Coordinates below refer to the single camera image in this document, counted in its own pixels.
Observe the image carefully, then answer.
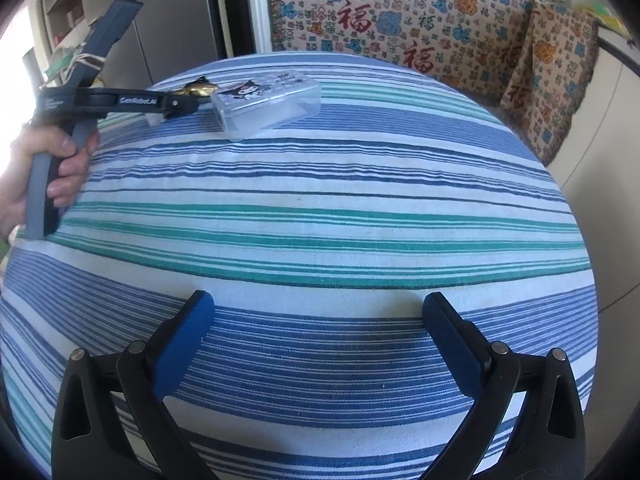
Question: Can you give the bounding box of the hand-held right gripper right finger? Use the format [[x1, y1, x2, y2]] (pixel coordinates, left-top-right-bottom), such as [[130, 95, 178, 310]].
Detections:
[[422, 291, 587, 480]]

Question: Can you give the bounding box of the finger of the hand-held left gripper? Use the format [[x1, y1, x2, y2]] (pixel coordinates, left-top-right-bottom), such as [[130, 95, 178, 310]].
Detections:
[[145, 87, 213, 126]]

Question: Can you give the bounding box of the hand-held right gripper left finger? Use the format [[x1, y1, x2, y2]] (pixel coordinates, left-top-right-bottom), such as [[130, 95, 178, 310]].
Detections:
[[50, 290, 217, 480]]

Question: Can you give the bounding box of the gold foil wrapper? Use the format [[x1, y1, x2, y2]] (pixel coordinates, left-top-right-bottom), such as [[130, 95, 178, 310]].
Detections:
[[182, 76, 221, 98]]

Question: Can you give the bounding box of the clear plastic box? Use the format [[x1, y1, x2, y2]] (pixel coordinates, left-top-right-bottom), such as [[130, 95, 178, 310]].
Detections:
[[210, 71, 322, 142]]

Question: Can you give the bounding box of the person's left hand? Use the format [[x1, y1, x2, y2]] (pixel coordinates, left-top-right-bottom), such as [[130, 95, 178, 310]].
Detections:
[[0, 122, 98, 236]]

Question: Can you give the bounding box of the grey refrigerator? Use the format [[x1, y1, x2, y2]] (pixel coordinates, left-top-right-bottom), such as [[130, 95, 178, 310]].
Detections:
[[75, 0, 226, 96]]

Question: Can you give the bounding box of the storage shelf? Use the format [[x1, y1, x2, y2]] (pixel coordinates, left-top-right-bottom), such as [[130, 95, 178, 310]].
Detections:
[[30, 0, 96, 86]]

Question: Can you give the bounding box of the blue striped tablecloth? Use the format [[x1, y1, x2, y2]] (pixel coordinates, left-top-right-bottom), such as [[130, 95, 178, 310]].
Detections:
[[0, 51, 601, 480]]

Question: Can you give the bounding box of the printed sofa cover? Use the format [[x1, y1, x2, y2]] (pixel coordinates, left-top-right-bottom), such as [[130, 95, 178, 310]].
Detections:
[[265, 0, 533, 106]]

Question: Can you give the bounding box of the printed cushion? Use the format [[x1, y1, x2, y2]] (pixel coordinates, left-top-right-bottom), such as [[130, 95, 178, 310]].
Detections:
[[500, 2, 600, 161]]

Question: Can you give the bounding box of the yellow green paper item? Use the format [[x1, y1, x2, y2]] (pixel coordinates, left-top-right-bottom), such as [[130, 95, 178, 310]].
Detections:
[[575, 2, 626, 36]]

